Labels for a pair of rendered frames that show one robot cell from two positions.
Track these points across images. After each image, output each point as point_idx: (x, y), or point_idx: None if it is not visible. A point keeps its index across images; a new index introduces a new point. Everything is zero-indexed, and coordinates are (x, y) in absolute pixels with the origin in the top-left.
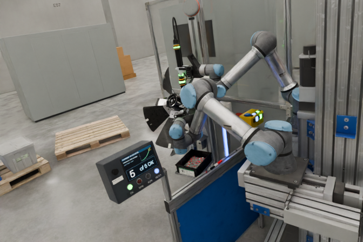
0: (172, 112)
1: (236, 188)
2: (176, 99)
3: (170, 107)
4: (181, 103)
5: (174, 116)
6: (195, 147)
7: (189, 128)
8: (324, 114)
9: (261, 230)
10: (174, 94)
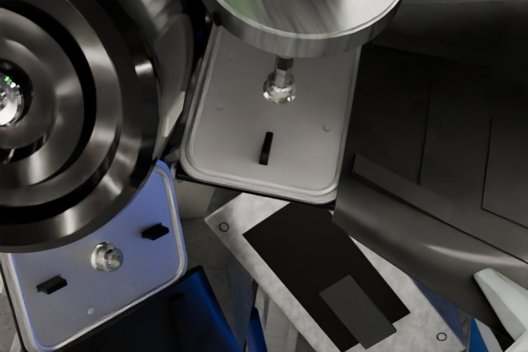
0: (32, 259)
1: None
2: (150, 96)
3: (39, 247)
4: (186, 93)
5: (93, 287)
6: (256, 317)
7: (303, 313)
8: None
9: (462, 350)
10: None
